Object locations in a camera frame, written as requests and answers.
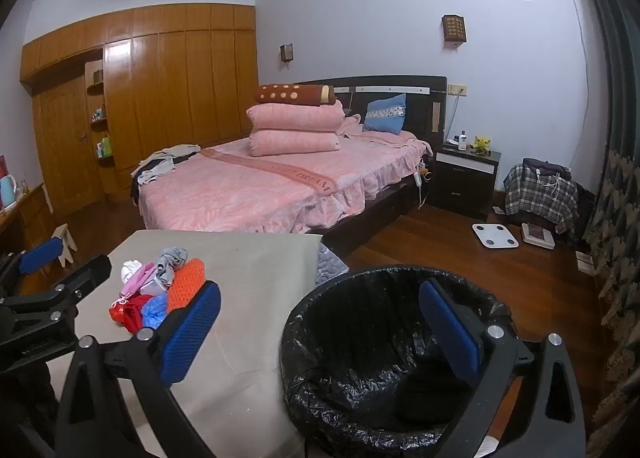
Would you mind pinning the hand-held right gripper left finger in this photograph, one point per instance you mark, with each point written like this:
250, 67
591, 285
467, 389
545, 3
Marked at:
192, 333

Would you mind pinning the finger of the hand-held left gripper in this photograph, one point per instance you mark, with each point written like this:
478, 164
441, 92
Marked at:
39, 254
85, 278

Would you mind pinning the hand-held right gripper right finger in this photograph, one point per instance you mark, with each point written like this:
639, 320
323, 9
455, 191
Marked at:
450, 333

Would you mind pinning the white tissue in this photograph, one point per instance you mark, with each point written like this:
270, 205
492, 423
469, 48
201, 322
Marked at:
131, 268

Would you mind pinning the orange foam net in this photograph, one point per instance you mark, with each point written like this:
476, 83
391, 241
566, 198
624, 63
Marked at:
187, 280

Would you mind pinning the red cloth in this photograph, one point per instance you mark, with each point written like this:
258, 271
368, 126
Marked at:
134, 317

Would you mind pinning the trash bin with black bag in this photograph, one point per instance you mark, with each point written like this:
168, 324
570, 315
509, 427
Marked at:
350, 363

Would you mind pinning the small white stool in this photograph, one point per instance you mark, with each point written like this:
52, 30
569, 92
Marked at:
62, 238

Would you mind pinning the low wooden cabinet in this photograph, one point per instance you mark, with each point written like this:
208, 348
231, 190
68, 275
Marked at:
25, 218

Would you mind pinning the blue crumpled plastic glove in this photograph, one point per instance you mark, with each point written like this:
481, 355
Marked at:
154, 310

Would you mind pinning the red and white plastic bag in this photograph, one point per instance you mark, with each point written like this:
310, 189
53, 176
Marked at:
116, 310

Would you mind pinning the grey crumpled cloth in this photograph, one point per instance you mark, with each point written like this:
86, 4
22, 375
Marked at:
170, 263

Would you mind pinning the white bathroom scale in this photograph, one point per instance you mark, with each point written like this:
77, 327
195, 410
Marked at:
492, 234

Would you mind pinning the green bottle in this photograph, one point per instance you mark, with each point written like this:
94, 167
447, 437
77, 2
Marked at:
105, 145

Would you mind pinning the grey bathroom scale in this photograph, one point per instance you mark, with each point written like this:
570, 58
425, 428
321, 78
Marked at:
537, 234

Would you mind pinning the grey quilted mat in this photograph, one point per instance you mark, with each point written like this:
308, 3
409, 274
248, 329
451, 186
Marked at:
330, 265

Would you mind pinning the pile of clothes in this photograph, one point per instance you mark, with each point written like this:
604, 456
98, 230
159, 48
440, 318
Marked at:
160, 160

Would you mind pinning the small white booklet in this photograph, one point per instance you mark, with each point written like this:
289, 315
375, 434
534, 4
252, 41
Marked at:
584, 262

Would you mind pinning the dark nightstand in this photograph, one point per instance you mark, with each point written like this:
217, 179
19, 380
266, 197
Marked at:
462, 178

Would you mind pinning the bed with pink bedspread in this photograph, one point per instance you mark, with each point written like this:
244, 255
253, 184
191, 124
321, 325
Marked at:
250, 188

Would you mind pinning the plaid cloth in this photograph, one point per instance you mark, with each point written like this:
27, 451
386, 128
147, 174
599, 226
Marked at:
540, 198

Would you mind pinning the dark folded clothes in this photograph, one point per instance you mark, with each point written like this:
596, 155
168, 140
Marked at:
545, 168

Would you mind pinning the yellow plush toy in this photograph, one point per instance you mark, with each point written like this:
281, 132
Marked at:
481, 143

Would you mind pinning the folded pink quilt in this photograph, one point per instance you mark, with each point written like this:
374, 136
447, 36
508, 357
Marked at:
295, 143

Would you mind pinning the wooden wardrobe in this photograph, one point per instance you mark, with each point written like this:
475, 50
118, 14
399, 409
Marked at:
200, 88

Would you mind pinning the pink pillow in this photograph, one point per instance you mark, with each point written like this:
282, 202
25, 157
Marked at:
352, 127

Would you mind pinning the blue pillow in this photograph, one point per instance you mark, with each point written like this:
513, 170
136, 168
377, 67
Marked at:
385, 113

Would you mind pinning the dark bed headboard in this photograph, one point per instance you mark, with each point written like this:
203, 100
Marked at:
420, 103

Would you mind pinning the stacked pink pillows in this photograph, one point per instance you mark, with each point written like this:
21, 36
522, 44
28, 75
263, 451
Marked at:
295, 115

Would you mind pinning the dark patterned curtain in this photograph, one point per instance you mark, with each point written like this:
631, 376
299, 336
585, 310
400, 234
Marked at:
615, 138

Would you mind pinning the brown polka dot pillow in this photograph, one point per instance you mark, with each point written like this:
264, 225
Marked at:
292, 94

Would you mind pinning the wall socket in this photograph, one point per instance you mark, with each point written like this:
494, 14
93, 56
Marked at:
456, 89

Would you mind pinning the small wooden wall lamp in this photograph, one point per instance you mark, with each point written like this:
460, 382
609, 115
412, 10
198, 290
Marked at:
286, 53

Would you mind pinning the large wooden wall lamp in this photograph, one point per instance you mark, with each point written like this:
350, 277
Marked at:
453, 29

